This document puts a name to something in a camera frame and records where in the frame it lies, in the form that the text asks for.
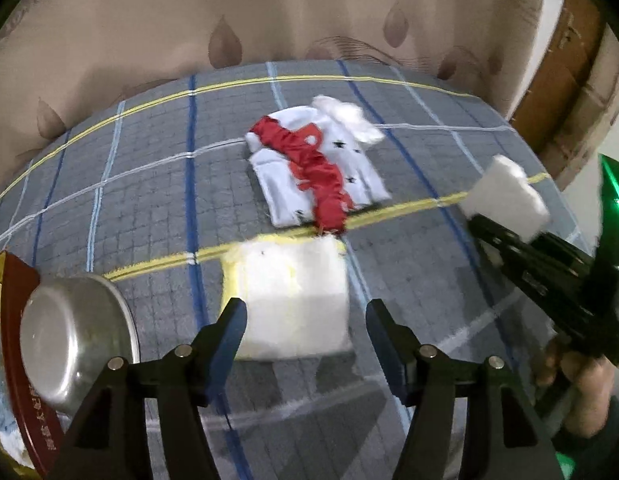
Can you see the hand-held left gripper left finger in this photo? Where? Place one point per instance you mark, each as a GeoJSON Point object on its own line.
{"type": "Point", "coordinates": [224, 355]}

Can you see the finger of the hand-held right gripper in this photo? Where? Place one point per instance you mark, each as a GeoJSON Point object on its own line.
{"type": "Point", "coordinates": [494, 230]}
{"type": "Point", "coordinates": [507, 262]}

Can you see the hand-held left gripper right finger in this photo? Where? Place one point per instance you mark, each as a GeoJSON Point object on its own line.
{"type": "Point", "coordinates": [389, 350]}

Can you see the thick white pad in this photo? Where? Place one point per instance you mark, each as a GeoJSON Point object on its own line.
{"type": "Point", "coordinates": [504, 195]}

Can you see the white towel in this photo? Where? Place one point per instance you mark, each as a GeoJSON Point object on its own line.
{"type": "Point", "coordinates": [289, 300]}

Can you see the white bundle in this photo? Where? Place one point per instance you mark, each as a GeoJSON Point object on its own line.
{"type": "Point", "coordinates": [354, 120]}

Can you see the white star print cloth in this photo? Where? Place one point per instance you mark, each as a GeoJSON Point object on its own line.
{"type": "Point", "coordinates": [284, 185]}

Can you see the red cloth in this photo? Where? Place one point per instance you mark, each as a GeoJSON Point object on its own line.
{"type": "Point", "coordinates": [314, 165]}

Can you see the person's right hand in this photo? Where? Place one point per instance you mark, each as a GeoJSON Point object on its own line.
{"type": "Point", "coordinates": [584, 390]}

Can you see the stainless steel bowl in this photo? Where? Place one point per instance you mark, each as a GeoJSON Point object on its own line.
{"type": "Point", "coordinates": [69, 340]}

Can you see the brown wooden door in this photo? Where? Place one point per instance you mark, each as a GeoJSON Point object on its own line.
{"type": "Point", "coordinates": [554, 85]}

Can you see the grey plaid bed sheet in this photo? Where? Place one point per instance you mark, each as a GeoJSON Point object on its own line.
{"type": "Point", "coordinates": [139, 185]}

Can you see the beige leaf print curtain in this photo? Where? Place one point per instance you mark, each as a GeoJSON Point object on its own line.
{"type": "Point", "coordinates": [189, 10]}

